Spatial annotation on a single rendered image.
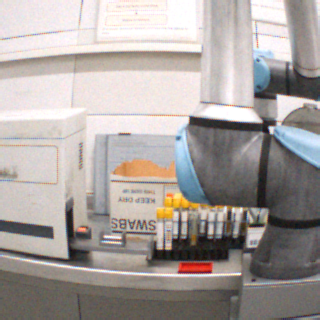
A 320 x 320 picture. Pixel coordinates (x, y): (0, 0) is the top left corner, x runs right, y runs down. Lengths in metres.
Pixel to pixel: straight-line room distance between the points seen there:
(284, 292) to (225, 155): 0.25
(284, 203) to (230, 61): 0.23
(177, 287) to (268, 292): 0.40
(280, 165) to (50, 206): 0.58
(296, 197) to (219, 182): 0.13
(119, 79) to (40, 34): 0.31
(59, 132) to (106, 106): 0.64
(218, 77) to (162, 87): 0.98
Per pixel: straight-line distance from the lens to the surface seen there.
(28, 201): 1.59
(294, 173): 1.15
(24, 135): 1.57
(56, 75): 2.20
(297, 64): 1.42
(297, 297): 1.18
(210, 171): 1.17
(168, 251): 1.65
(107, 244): 1.58
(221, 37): 1.18
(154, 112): 2.16
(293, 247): 1.17
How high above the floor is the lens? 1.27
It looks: 7 degrees down
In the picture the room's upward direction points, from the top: 1 degrees clockwise
